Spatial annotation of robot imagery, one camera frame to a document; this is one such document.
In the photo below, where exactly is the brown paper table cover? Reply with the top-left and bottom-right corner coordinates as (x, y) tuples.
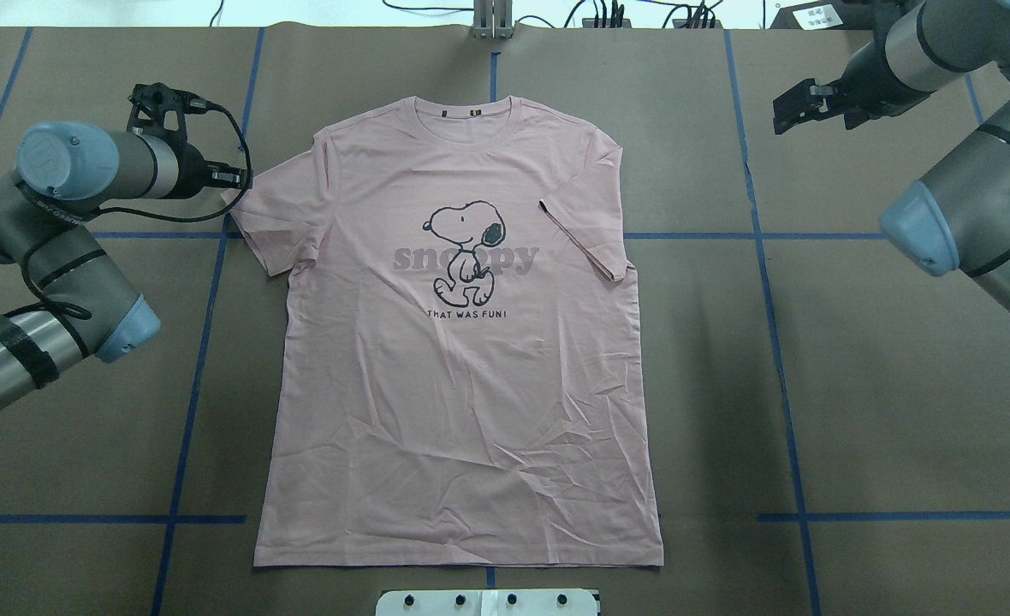
(0, 23), (1010, 616)

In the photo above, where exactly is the pink Snoopy t-shirt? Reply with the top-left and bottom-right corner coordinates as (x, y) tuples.
(231, 97), (664, 568)

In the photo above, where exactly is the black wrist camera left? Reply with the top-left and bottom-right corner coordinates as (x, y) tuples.
(126, 82), (211, 141)

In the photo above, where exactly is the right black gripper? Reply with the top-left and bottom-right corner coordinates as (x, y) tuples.
(774, 73), (878, 136)

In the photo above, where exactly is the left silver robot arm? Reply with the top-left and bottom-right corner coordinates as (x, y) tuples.
(0, 121), (253, 411)

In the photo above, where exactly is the black box with label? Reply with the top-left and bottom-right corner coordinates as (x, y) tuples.
(768, 1), (874, 31)

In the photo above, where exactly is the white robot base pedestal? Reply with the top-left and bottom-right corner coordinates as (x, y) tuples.
(375, 588), (603, 615)

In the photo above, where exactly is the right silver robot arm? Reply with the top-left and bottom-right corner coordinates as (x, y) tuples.
(772, 1), (1010, 319)

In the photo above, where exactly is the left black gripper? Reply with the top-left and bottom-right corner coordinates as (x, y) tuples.
(201, 163), (253, 191)

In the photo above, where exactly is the aluminium frame post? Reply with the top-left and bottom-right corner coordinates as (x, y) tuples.
(471, 0), (515, 40)

